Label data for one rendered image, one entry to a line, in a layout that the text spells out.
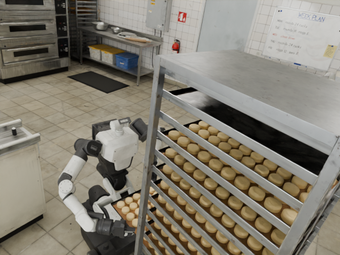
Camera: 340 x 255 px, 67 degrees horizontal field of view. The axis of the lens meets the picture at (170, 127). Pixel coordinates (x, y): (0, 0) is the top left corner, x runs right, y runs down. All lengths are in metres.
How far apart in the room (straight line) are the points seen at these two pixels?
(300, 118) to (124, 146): 1.29
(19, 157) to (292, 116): 1.94
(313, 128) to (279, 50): 4.53
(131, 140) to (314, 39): 3.94
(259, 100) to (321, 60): 4.43
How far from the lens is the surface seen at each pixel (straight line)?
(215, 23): 5.50
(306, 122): 0.64
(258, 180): 0.79
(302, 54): 5.10
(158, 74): 0.93
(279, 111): 0.66
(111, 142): 1.71
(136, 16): 6.48
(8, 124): 2.42
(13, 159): 2.20
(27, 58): 5.74
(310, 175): 0.71
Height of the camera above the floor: 2.04
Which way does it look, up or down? 29 degrees down
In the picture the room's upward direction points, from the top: 9 degrees clockwise
